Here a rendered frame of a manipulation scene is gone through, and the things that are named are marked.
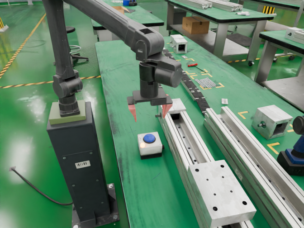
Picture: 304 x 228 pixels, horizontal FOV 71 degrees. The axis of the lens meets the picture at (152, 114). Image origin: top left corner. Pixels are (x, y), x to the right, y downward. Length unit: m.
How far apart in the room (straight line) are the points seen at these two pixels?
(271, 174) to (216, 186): 0.24
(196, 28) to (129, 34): 4.16
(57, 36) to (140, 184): 0.61
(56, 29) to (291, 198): 0.94
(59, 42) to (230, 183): 0.76
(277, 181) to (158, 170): 0.37
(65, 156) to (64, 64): 0.45
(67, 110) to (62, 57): 0.25
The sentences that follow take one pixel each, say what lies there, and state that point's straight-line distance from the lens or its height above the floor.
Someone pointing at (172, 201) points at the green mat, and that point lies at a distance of 0.70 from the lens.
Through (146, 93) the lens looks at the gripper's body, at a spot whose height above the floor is 1.05.
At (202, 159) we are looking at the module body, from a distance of 0.73.
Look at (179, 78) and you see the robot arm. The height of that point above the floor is 1.11.
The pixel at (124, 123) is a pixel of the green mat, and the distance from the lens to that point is 0.97.
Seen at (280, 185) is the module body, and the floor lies 0.84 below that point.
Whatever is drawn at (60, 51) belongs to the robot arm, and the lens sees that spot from 0.93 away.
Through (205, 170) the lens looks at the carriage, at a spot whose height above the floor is 0.90.
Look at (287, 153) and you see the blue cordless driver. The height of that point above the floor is 0.84.
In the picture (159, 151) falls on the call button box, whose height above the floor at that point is 0.81.
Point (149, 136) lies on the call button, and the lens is 0.78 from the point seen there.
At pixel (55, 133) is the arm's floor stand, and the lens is 1.05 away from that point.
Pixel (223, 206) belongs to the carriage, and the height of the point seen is 0.90.
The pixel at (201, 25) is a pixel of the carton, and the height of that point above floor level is 0.39.
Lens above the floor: 1.36
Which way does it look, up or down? 35 degrees down
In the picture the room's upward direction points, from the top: straight up
